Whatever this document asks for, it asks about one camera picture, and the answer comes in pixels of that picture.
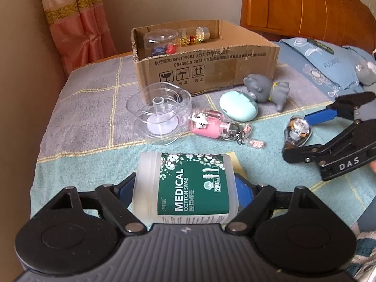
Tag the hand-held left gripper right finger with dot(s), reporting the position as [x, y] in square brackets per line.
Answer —
[242, 188]

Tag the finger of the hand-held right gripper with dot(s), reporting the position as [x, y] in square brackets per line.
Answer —
[337, 141]
[323, 116]

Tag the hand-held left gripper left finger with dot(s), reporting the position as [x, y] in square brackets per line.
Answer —
[126, 189]

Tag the small clear-domed toy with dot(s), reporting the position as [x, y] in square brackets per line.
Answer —
[297, 130]

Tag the white cotton swab jar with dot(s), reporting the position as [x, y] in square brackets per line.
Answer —
[188, 188]

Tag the brown cardboard box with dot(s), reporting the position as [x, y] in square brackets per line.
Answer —
[223, 67]

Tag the black toy cube red buttons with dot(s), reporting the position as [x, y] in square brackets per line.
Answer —
[161, 50]

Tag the gold bead bottle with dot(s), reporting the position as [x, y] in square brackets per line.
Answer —
[194, 36]

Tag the clear jar with frosted lid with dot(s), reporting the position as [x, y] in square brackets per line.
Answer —
[161, 39]

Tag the blue floral pillow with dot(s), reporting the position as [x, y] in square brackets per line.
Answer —
[323, 67]

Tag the grey elephant toy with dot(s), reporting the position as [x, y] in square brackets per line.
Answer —
[264, 89]

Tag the dark remote control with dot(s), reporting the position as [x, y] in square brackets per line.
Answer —
[321, 46]

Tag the mint green oval case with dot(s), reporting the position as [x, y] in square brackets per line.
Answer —
[239, 107]

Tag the teal plaid cloth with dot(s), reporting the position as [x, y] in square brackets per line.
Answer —
[88, 117]

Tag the clear plastic spool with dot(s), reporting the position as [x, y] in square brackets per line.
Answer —
[158, 114]

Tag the person's striped clothing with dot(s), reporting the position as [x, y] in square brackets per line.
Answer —
[365, 246]

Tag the wooden headboard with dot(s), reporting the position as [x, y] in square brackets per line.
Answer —
[308, 6]

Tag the pink patterned curtain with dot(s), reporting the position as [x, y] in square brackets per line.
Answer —
[76, 20]

